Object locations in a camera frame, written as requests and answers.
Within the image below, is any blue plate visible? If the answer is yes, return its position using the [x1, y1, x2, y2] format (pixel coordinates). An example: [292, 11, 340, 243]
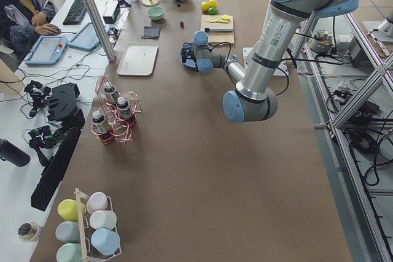
[179, 42, 198, 71]

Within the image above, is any green bowl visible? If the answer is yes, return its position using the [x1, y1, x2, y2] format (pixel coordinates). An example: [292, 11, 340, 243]
[147, 6, 165, 21]

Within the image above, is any yellow lemon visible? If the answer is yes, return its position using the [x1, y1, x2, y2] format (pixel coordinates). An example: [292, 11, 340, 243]
[200, 1, 210, 12]
[208, 0, 218, 9]

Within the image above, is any green lime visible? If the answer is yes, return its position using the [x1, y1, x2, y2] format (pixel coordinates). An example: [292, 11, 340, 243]
[208, 7, 217, 15]

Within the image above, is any wooden cutting board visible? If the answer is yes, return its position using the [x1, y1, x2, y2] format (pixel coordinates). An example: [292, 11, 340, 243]
[200, 15, 235, 44]

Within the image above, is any grey folded cloth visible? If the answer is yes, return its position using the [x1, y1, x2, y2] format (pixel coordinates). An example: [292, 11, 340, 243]
[141, 26, 161, 39]

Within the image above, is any lemon slice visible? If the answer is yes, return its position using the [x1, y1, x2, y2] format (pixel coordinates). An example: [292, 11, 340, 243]
[221, 15, 230, 21]

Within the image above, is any yellow plastic knife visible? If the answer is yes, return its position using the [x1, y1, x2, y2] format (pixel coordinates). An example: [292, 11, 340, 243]
[205, 17, 230, 23]

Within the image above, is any cream rabbit tray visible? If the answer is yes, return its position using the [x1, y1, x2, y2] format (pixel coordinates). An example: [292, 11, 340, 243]
[117, 42, 158, 77]

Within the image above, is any blue teach pendant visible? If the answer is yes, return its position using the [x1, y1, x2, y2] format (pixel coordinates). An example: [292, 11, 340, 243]
[25, 36, 68, 66]
[68, 22, 100, 52]

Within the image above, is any black keyboard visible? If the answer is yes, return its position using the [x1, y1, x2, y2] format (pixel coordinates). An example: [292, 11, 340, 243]
[63, 0, 87, 25]

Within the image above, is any dark drink bottle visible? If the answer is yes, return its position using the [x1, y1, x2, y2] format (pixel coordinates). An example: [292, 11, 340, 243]
[116, 96, 133, 120]
[104, 81, 119, 104]
[91, 110, 112, 142]

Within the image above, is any seated person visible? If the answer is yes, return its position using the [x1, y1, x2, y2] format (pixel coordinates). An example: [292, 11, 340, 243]
[1, 0, 61, 58]

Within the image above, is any pink cup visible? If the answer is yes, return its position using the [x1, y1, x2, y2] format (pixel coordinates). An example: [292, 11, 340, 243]
[86, 191, 107, 214]

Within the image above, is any black water bottle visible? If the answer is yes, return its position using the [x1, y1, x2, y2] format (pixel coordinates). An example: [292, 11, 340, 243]
[1, 139, 30, 167]

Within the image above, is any white cup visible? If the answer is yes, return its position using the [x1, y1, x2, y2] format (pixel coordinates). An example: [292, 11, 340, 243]
[89, 210, 117, 230]

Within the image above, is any yellow cup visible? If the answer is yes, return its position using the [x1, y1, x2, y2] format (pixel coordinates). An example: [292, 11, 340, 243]
[57, 199, 78, 222]

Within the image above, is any white cup rack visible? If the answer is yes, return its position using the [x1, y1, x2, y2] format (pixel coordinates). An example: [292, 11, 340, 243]
[74, 188, 122, 262]

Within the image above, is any blue cup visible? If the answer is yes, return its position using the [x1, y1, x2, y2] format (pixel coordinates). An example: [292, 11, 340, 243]
[91, 228, 120, 256]

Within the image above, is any grey cup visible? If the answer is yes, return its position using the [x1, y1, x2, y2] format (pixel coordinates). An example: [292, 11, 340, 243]
[55, 221, 80, 243]

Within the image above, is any mint green cup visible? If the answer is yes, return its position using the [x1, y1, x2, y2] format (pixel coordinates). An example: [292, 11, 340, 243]
[56, 243, 82, 262]

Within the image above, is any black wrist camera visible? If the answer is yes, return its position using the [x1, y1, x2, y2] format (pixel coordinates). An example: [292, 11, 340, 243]
[179, 42, 194, 64]

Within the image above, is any aluminium frame post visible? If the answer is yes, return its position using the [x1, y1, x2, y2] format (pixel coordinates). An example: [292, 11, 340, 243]
[84, 0, 115, 62]

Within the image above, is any copper wire bottle rack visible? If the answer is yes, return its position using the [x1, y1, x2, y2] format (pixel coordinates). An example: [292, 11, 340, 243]
[91, 76, 142, 145]

